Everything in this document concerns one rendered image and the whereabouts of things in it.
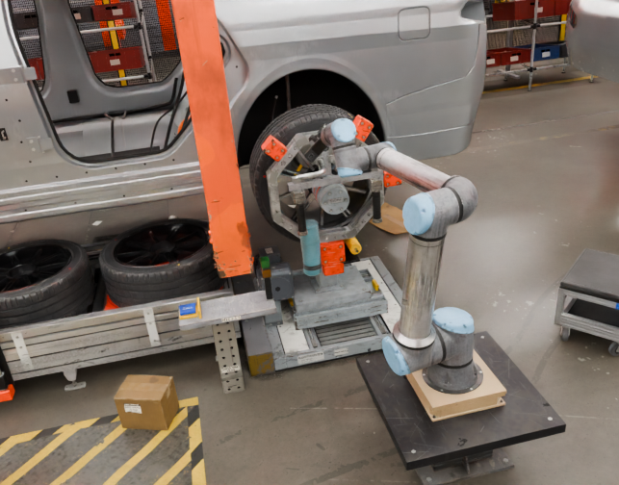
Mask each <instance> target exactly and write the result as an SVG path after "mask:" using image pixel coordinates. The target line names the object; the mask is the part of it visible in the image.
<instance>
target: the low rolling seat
mask: <svg viewBox="0 0 619 485"><path fill-rule="evenodd" d="M565 295H567V296H566V298H565ZM555 324H559V325H561V332H560V334H561V340H562V341H564V342H567V341H568V337H569V335H570V328H573V329H576V330H579V331H582V332H585V333H589V334H592V335H595V336H599V337H602V338H606V339H609V340H613V341H614V343H612V344H611V345H610V346H609V349H608V352H609V353H610V354H611V355H613V356H618V355H619V255H615V254H610V253H606V252H602V251H598V250H593V249H588V248H585V249H584V251H583V252H582V254H581V255H580V256H579V258H578V259H577V261H576V262H575V263H574V264H573V265H572V266H571V268H570V269H569V271H568V272H567V273H566V275H565V276H564V277H563V279H562V280H561V281H560V286H559V288H558V291H557V300H556V307H555Z"/></svg>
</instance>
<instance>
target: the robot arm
mask: <svg viewBox="0 0 619 485"><path fill-rule="evenodd" d="M325 125H326V126H325ZM317 133H318V134H317V135H316V136H314V135H311V136H310V138H309V141H310V144H311V147H310V148H309V149H308V150H307V151H306V153H305V158H306V159H307V160H308V161H309V162H311V163H313V162H314V161H315V160H316V159H317V158H318V157H319V156H320V155H321V154H322V152H323V151H324V152H326V151H328V149H329V147H332V150H333V154H334V159H335V163H336V167H337V168H336V169H337V170H338V174H339V176H340V177H341V178H345V177H351V176H357V175H362V173H363V171H365V170H369V169H373V168H379V169H381V170H384V171H386V172H388V173H390V174H392V175H393V176H395V177H397V178H399V179H400V180H402V181H403V182H405V183H407V184H409V185H411V186H413V187H415V188H416V189H418V190H420V191H423V192H421V193H418V194H417V195H414V196H411V197H410V198H408V199H407V200H406V202H405V204H404V206H403V210H402V218H403V219H404V222H403V223H404V226H405V228H406V230H407V231H408V232H409V239H408V247H407V256H406V265H405V274H404V282H403V291H402V300H401V308H400V319H399V320H398V321H397V322H396V323H395V325H394V328H393V334H392V335H390V336H386V337H385V338H384V339H383V340H382V349H383V352H384V355H385V358H386V360H387V362H388V364H389V366H390V367H391V369H392V370H393V371H394V373H396V374H397V375H406V374H410V373H412V372H414V371H417V370H421V369H424V368H427V377H428V379H429V380H430V381H431V382H432V383H433V384H434V385H436V386H438V387H440V388H443V389H446V390H463V389H467V388H469V387H471V386H473V385H474V384H475V383H476V382H477V376H478V371H477V366H476V363H475V361H474V359H473V355H474V330H475V328H474V320H473V318H472V316H471V315H470V314H469V313H467V312H466V311H464V310H460V309H458V308H454V307H444V308H439V309H437V310H436V311H434V305H435V298H436V293H437V287H438V280H439V274H440V267H441V262H442V256H443V249H444V243H445V237H446V236H447V231H448V226H450V225H453V224H456V223H459V222H462V221H464V220H465V219H467V218H468V217H469V216H470V215H471V214H472V213H473V212H474V210H475V209H476V207H477V189H476V187H475V186H474V185H473V183H472V182H471V181H469V180H468V179H466V178H464V177H462V176H458V175H454V176H452V177H450V176H449V175H447V174H445V173H443V172H440V171H438V170H436V169H434V168H432V167H430V166H427V165H425V164H422V163H420V162H418V161H416V160H414V159H412V158H410V157H408V156H405V155H403V154H401V153H399V152H398V151H397V149H396V147H395V146H394V145H393V144H392V143H391V142H388V141H384V142H381V143H377V144H373V145H368V146H364V147H360V148H356V144H355V140H354V137H355V134H356V128H355V125H354V124H353V122H352V121H350V120H349V119H346V118H339V119H336V120H335V121H334V122H332V123H329V124H327V123H325V124H323V125H322V127H321V128H320V130H319V131H318V132H317ZM433 311H434V313H433Z"/></svg>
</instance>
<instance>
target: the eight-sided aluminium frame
mask: <svg viewBox="0 0 619 485"><path fill-rule="evenodd" d="M318 131H319V130H318ZM318 131H311V132H304V133H303V132H302V133H298V134H296V135H295V136H294V137H293V138H292V140H291V141H290V142H289V143H288V145H287V146H286V148H287V150H288V151H287V153H286V154H285V155H284V156H283V158H282V159H281V160H280V161H279V162H277V161H274V162H273V164H272V165H271V166H270V167H269V169H268V170H267V171H266V173H267V181H268V190H269V198H270V205H271V217H272V219H273V221H274V222H276V223H277V224H279V225H280V226H282V227H283V228H285V229H286V230H288V231H289V232H290V233H292V234H293V235H295V236H296V237H298V238H299V239H300V236H299V235H298V234H297V230H298V225H297V224H296V223H295V222H294V221H292V220H291V219H289V218H288V217H286V216H284V215H283V214H281V210H280V201H279V193H278V185H277V177H278V176H279V175H280V173H281V172H282V171H283V170H284V168H285V167H286V166H287V165H288V163H289V162H290V161H291V160H292V159H293V158H294V156H295V155H296V154H297V152H298V151H299V150H300V148H301V147H302V146H303V145H306V144H310V141H309V138H310V136H311V135H314V136H316V135H317V134H318V133H317V132H318ZM354 140H355V144H356V148H360V147H364V146H368V145H367V144H366V143H364V142H363V141H361V140H360V139H358V138H356V137H354ZM380 178H381V179H382V191H380V202H381V206H382V204H383V203H384V184H383V177H380ZM372 216H373V198H371V199H370V200H369V201H368V202H367V204H366V205H365V206H364V207H363V208H362V209H361V211H360V212H359V213H358V214H357V215H356V216H355V218H354V219H353V220H352V221H351V222H350V223H349V225H348V226H343V227H337V228H331V229H326V230H321V231H319V234H320V243H328V242H334V241H338V240H344V239H350V238H354V237H355V236H356V235H357V234H358V232H359V231H360V230H361V229H362V228H363V227H364V225H365V224H366V223H367V222H368V221H369V220H370V218H371V217H372Z"/></svg>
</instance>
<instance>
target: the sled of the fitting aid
mask: <svg viewBox="0 0 619 485"><path fill-rule="evenodd" d="M359 272H360V274H361V276H362V277H363V279H364V281H365V282H366V284H367V286H368V287H369V289H370V291H371V298H369V299H363V300H358V301H353V302H349V303H343V304H338V305H333V306H327V307H322V308H318V309H313V310H307V311H302V312H297V310H296V307H295V304H294V302H293V300H292V299H291V298H290V299H286V302H287V305H288V308H289V311H290V314H291V317H292V320H293V323H294V326H295V329H296V330H300V329H305V328H310V327H316V326H321V325H326V324H330V323H335V322H340V321H346V320H351V319H360V318H364V317H369V316H375V315H380V314H385V313H388V300H387V298H386V297H385V295H384V293H383V292H382V290H381V289H380V288H379V285H378V284H377V282H376V280H375V279H374V278H373V276H372V275H371V273H370V271H369V270H368V269H367V268H366V269H360V270H359Z"/></svg>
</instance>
